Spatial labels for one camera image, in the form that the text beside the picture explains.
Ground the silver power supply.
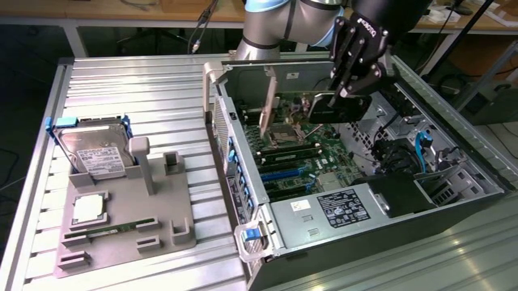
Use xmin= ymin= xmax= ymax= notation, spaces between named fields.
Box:
xmin=269 ymin=185 xmax=391 ymax=258

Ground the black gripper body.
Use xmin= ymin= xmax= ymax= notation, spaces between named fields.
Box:
xmin=348 ymin=0 xmax=431 ymax=77

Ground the grey parts rack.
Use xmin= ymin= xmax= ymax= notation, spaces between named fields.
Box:
xmin=52 ymin=136 xmax=198 ymax=279

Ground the pale cardboard box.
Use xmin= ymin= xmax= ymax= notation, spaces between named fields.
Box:
xmin=491 ymin=1 xmax=518 ymax=21

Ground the CPU socket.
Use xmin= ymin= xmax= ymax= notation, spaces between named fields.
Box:
xmin=265 ymin=124 xmax=304 ymax=148

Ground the white and black box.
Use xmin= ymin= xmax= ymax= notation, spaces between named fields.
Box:
xmin=424 ymin=8 xmax=461 ymax=24

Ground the blue expansion slot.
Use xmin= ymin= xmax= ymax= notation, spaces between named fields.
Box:
xmin=260 ymin=168 xmax=307 ymax=183

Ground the silver chipset heat sink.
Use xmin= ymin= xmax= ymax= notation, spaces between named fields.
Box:
xmin=317 ymin=174 xmax=345 ymax=191

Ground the black plastic cover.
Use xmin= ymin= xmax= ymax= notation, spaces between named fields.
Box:
xmin=349 ymin=175 xmax=439 ymax=219

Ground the black stand pole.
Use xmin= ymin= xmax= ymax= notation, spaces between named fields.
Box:
xmin=417 ymin=0 xmax=498 ymax=76

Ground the black coiled floor cable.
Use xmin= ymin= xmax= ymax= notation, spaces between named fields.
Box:
xmin=436 ymin=72 xmax=472 ymax=92

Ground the silver CPU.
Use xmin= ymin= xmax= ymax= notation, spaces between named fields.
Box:
xmin=72 ymin=195 xmax=105 ymax=222

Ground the green RAM stick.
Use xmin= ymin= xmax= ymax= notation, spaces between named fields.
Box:
xmin=64 ymin=221 xmax=141 ymax=239

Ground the black looped cable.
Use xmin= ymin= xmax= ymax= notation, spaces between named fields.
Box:
xmin=313 ymin=77 xmax=336 ymax=93

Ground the green motherboard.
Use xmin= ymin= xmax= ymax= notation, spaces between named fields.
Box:
xmin=240 ymin=102 xmax=360 ymax=202

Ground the silver disk bay cage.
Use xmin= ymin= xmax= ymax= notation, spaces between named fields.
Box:
xmin=343 ymin=93 xmax=409 ymax=152

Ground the blue wire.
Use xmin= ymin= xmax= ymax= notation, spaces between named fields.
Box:
xmin=413 ymin=129 xmax=435 ymax=176

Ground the silver drive bay bracket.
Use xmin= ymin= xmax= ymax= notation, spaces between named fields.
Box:
xmin=416 ymin=165 xmax=504 ymax=209

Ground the installed black RAM stick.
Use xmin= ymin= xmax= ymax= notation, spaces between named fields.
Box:
xmin=257 ymin=144 xmax=323 ymax=163

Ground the black expansion slot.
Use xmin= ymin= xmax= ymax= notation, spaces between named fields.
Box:
xmin=268 ymin=184 xmax=309 ymax=201

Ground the black desk device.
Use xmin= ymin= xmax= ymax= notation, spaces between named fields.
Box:
xmin=451 ymin=0 xmax=473 ymax=15

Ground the black wire bundle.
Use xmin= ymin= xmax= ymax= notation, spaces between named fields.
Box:
xmin=371 ymin=139 xmax=417 ymax=174

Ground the grey slanted metal leg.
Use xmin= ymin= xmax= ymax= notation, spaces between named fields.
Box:
xmin=455 ymin=41 xmax=518 ymax=113

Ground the wooden desk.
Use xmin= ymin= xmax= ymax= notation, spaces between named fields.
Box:
xmin=0 ymin=0 xmax=518 ymax=76

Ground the hard disk with blue carrier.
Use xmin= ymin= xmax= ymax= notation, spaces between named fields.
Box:
xmin=44 ymin=113 xmax=140 ymax=182

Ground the grey floor cabinet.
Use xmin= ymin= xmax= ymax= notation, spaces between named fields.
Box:
xmin=460 ymin=81 xmax=518 ymax=125

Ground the open black PC case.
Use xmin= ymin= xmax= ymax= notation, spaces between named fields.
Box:
xmin=201 ymin=57 xmax=518 ymax=291

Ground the grey hanging cable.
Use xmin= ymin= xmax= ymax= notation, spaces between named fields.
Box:
xmin=189 ymin=0 xmax=221 ymax=55

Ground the green graphics card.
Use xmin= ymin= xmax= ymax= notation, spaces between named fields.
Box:
xmin=257 ymin=65 xmax=372 ymax=142

